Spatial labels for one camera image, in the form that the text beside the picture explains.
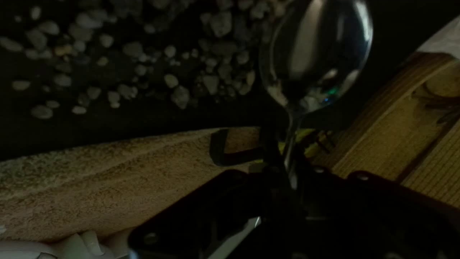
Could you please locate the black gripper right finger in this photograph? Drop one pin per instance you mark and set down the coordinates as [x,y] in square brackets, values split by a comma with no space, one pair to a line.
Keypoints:
[374,220]

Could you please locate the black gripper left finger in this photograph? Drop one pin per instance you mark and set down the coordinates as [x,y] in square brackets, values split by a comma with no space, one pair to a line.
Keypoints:
[201,216]

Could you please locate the silver spoon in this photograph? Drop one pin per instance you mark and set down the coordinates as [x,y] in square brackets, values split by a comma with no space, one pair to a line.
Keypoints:
[316,52]

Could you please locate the black tray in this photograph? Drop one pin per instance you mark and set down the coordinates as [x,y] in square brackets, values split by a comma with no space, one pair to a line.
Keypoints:
[119,124]

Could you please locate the tan woven placemat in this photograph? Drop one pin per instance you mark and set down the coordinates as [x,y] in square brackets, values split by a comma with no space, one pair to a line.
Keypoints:
[95,191]

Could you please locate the small grey pebble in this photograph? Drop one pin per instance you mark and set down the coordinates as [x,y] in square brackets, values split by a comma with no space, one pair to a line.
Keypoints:
[181,96]
[210,83]
[42,112]
[129,49]
[221,23]

